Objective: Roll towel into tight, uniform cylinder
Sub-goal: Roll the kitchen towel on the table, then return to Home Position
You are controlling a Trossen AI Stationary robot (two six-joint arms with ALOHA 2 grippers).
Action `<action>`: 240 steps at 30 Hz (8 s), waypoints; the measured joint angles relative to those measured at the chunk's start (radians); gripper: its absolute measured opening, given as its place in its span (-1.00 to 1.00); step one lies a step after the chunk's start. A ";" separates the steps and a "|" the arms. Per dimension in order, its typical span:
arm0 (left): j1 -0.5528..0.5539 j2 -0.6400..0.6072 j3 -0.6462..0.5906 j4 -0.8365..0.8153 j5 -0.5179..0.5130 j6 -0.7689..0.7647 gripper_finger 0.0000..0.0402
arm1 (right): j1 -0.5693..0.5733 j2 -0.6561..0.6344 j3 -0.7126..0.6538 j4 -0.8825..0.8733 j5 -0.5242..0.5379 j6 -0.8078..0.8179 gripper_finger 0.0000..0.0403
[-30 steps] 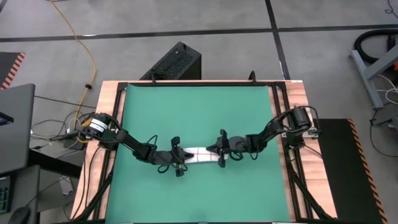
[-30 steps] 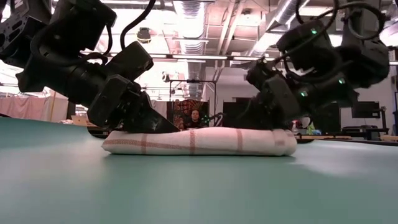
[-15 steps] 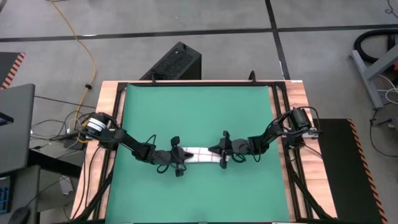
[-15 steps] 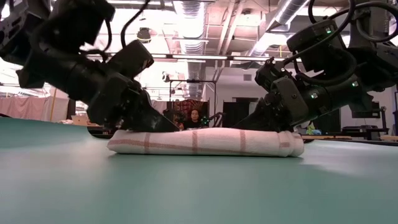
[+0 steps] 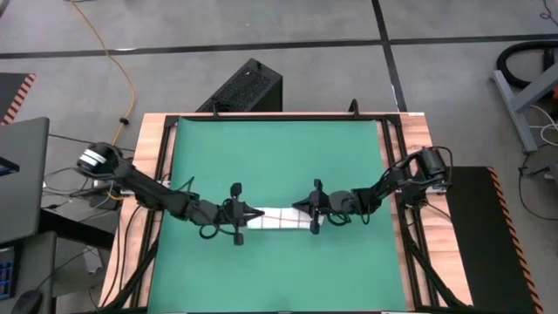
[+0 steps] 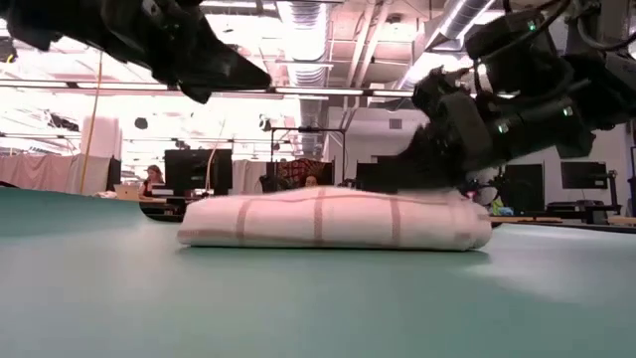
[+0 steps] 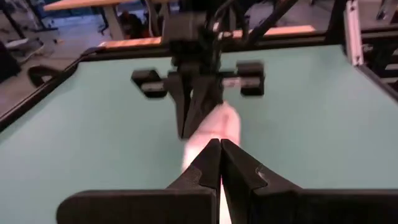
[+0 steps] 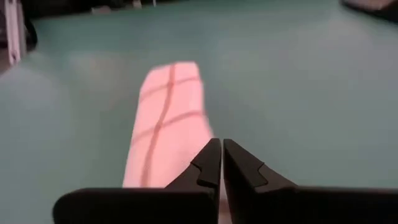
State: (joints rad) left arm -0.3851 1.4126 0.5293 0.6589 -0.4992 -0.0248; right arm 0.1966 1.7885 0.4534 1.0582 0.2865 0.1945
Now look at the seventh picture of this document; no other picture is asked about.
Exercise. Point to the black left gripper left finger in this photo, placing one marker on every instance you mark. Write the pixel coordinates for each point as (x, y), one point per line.
(205, 171)

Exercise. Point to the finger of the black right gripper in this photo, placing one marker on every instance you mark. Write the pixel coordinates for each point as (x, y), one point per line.
(203, 102)
(178, 99)

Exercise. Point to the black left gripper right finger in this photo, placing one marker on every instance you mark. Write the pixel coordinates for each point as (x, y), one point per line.
(242, 174)

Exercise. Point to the white red-checked towel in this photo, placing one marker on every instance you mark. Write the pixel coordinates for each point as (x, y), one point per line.
(217, 127)

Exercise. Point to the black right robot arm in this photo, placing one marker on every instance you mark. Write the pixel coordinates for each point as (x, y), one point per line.
(248, 21)

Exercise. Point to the green table mat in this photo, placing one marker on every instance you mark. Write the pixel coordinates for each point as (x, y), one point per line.
(93, 140)

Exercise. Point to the wooden-top background desk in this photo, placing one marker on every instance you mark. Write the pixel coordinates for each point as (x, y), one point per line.
(93, 9)

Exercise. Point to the black clamp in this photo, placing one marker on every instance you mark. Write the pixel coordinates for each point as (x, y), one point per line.
(42, 74)

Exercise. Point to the silver aluminium frame post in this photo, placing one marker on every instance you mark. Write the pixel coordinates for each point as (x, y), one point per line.
(354, 34)

